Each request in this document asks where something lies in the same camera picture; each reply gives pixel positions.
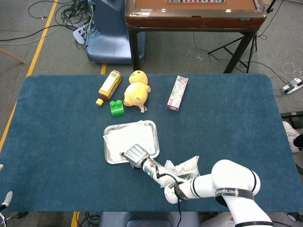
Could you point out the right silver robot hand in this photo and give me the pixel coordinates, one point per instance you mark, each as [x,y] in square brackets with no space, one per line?
[137,154]

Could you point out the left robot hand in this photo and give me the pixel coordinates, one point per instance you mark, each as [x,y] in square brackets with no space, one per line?
[9,196]

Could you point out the white paper sheet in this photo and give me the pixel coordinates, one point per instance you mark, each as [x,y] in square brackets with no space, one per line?
[127,137]

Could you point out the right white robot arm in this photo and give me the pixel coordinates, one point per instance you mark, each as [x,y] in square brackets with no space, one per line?
[227,179]

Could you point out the rectangular metal tray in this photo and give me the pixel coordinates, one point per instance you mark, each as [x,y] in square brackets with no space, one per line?
[113,159]

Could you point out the green toy building brick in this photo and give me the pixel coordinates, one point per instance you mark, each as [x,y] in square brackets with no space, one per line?
[117,110]

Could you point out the crumpled white food bag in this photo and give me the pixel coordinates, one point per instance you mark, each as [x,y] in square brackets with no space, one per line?
[187,168]

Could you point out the yellow plush toy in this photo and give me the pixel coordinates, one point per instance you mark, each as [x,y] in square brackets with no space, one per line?
[136,92]

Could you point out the blue grey robot torso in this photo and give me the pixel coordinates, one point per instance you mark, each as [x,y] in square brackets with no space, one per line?
[146,220]

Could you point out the pink floral carton box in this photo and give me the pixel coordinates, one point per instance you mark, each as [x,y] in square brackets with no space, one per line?
[177,93]

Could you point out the tea bottle with yellow cap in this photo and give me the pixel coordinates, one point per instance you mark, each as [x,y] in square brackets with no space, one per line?
[110,86]

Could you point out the blue carpet table cover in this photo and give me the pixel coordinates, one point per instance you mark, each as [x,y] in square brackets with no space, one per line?
[59,130]

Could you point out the wooden pole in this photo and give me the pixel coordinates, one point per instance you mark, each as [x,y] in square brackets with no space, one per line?
[14,56]

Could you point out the brown mahjong table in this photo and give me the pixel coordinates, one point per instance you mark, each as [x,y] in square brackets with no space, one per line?
[189,21]

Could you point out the black tripod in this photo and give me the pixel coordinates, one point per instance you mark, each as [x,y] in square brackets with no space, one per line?
[251,53]

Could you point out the white shoe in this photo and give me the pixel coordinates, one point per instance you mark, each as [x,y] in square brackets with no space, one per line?
[290,134]

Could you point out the white faced mahjong tile row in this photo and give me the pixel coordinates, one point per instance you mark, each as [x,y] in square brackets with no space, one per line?
[194,1]

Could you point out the white power strip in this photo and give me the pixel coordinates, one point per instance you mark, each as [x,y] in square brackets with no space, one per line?
[292,86]

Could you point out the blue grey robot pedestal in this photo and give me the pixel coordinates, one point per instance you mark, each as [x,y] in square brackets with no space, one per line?
[111,35]

